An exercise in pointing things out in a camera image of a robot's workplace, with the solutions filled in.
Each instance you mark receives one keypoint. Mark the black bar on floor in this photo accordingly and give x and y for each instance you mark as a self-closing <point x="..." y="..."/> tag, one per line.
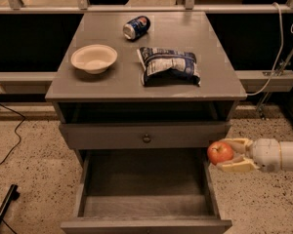
<point x="12" y="195"/>

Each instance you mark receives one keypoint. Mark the white paper bowl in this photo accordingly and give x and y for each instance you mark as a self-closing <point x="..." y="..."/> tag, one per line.
<point x="94" y="59"/>

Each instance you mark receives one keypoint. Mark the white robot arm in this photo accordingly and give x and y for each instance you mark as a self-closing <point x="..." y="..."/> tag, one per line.
<point x="286" y="148"/>

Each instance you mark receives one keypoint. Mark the closed grey top drawer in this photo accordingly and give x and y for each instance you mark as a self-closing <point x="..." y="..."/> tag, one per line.
<point x="130" y="135"/>

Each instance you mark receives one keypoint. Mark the grey wooden drawer cabinet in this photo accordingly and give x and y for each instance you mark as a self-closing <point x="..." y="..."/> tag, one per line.
<point x="118" y="95"/>

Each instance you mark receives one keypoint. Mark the red apple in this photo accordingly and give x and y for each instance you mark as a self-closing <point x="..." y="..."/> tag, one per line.
<point x="218" y="152"/>

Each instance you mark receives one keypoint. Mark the blue soda can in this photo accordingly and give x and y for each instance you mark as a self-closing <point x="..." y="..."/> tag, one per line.
<point x="136" y="28"/>

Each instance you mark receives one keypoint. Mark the round metal drawer knob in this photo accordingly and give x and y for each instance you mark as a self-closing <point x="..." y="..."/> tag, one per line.
<point x="146" y="138"/>

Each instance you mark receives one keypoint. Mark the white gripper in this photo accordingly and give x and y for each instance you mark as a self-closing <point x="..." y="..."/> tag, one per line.
<point x="266" y="154"/>

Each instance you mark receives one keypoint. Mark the open grey middle drawer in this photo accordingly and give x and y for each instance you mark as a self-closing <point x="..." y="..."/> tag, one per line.
<point x="146" y="191"/>

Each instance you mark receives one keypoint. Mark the blue white chip bag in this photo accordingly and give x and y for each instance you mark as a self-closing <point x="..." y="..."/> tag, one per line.
<point x="157" y="62"/>

